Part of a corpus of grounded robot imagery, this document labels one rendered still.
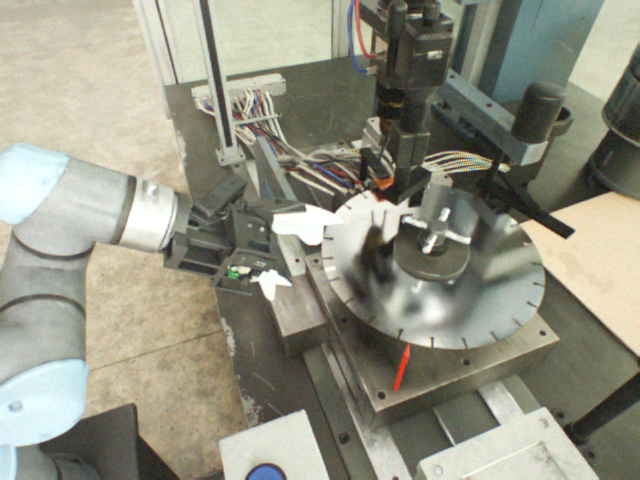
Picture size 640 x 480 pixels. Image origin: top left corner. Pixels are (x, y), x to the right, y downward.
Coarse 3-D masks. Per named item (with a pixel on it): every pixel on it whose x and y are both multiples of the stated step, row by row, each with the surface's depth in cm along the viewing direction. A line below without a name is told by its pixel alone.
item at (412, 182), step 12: (396, 168) 59; (408, 168) 58; (420, 168) 65; (396, 180) 60; (408, 180) 60; (420, 180) 63; (384, 192) 62; (396, 192) 61; (408, 192) 62; (420, 192) 65; (396, 204) 61; (408, 204) 67; (420, 204) 67
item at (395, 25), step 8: (392, 8) 43; (400, 8) 42; (392, 16) 43; (400, 16) 43; (392, 24) 44; (400, 24) 43; (392, 32) 44; (400, 32) 44; (392, 40) 45; (392, 48) 46; (392, 56) 46; (392, 64) 47; (384, 72) 48; (392, 72) 48
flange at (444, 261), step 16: (400, 240) 63; (416, 240) 63; (448, 240) 61; (400, 256) 61; (416, 256) 61; (432, 256) 61; (448, 256) 61; (464, 256) 61; (416, 272) 60; (432, 272) 59; (448, 272) 59
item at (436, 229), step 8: (440, 216) 61; (416, 224) 60; (424, 224) 60; (432, 224) 59; (440, 224) 59; (432, 232) 59; (440, 232) 58; (448, 232) 59; (432, 240) 58; (440, 240) 59; (456, 240) 59; (464, 240) 58; (424, 248) 57
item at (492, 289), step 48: (432, 192) 72; (336, 240) 65; (384, 240) 65; (480, 240) 65; (528, 240) 65; (336, 288) 58; (384, 288) 58; (432, 288) 58; (480, 288) 58; (528, 288) 58; (432, 336) 53; (480, 336) 53
